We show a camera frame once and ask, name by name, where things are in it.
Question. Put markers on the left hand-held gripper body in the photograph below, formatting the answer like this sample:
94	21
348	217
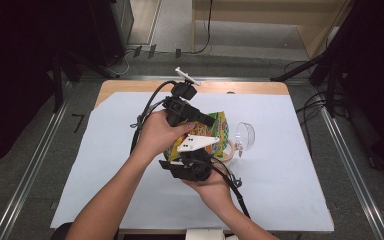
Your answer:
180	110

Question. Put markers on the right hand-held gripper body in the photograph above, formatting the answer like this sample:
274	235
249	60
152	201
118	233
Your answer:
193	170

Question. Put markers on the yellow green spouted pouch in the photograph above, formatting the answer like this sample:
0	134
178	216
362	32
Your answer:
210	130

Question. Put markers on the person's right hand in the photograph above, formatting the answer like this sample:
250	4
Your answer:
215	193

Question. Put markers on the person's left hand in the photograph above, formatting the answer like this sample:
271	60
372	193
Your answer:
156	133

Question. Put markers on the white table cover sheet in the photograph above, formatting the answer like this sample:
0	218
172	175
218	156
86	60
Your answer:
280	183

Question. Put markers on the black metal stand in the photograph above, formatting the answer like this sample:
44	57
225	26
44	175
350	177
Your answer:
58	86
300	68

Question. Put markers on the black cabinet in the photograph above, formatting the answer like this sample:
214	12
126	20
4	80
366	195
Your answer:
110	30

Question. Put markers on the wooden shelf unit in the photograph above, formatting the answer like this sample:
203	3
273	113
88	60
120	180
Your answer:
263	15

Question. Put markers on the dark round object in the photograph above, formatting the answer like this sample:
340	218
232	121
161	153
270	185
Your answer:
60	231

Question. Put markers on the black curtain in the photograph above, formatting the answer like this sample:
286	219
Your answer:
13	66
376	66

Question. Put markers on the small black floor bracket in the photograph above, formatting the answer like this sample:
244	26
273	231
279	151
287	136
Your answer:
178	53
137	51
152	51

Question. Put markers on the metal floor rail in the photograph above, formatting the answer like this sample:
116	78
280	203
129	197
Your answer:
246	78
30	173
350	166

